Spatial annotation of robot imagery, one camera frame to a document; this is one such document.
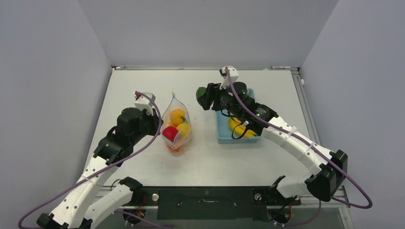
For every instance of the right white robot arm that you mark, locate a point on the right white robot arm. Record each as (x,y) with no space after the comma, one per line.
(325,166)

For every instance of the blue plastic basket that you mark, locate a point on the blue plastic basket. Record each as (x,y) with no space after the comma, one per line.
(224,134)

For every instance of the clear zip top bag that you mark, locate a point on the clear zip top bag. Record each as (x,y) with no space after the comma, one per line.
(175,104)

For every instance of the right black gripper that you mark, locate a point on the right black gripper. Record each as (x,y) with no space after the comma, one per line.
(213,93)

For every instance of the yellow banana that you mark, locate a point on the yellow banana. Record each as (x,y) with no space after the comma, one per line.
(237,128)

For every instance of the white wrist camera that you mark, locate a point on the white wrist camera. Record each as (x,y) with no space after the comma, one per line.
(142,103)
(229,74)

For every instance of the orange yellow mango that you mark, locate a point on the orange yellow mango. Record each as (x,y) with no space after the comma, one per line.
(184,130)

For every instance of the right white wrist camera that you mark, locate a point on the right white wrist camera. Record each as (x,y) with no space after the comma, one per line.
(229,74)

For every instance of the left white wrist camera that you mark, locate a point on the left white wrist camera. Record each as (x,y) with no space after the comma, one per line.
(142,103)

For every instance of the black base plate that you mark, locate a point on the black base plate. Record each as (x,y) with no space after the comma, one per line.
(208,202)

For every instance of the red apple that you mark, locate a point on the red apple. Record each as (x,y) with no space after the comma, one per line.
(170,133)

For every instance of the orange fruit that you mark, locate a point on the orange fruit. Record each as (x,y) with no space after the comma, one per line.
(174,150)

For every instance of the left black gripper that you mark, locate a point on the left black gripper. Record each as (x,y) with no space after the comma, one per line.
(154,121)

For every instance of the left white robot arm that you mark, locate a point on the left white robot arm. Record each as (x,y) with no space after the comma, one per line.
(78,210)

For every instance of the green lime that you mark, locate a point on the green lime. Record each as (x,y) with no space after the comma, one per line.
(200,92)

